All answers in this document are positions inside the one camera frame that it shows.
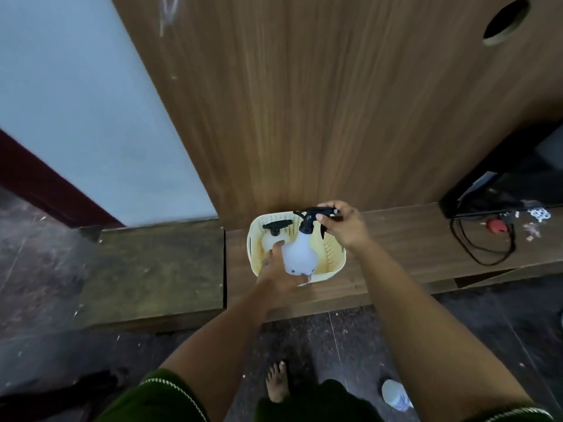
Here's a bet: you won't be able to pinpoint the person's right hand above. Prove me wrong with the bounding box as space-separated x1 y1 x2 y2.
315 200 374 256

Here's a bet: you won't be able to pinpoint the person's left hand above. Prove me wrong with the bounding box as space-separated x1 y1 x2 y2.
259 241 310 297

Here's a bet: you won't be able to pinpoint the white spray bottle black trigger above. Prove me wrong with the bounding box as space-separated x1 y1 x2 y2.
261 219 294 254
281 207 340 278

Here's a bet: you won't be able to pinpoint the person's right forearm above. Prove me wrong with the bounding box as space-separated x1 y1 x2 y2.
351 241 536 422

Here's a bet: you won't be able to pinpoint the person's left forearm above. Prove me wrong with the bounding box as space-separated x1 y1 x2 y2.
160 277 282 422

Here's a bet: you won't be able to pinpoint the cream plastic basket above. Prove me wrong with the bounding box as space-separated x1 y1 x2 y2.
246 210 347 285

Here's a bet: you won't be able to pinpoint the brown wooden bench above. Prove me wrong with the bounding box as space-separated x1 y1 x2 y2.
225 201 563 324

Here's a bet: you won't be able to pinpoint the brown wooden panel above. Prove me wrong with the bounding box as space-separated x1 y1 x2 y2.
110 0 563 230

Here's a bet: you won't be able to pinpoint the dark worn wooden block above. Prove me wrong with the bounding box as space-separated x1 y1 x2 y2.
72 218 226 333

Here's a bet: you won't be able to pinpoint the person's bare foot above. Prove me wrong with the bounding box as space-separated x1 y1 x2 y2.
265 361 291 404

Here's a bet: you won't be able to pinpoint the dark shorts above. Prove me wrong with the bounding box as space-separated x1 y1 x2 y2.
254 379 384 422

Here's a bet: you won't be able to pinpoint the black appliance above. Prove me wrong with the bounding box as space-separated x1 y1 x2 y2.
439 122 563 219

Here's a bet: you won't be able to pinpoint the green shirt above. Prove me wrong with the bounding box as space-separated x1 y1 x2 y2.
94 367 556 422

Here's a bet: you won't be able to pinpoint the dark red skirting board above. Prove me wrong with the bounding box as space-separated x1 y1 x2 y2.
0 128 125 229

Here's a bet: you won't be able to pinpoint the black cable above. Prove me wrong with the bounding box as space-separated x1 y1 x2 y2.
449 212 517 267

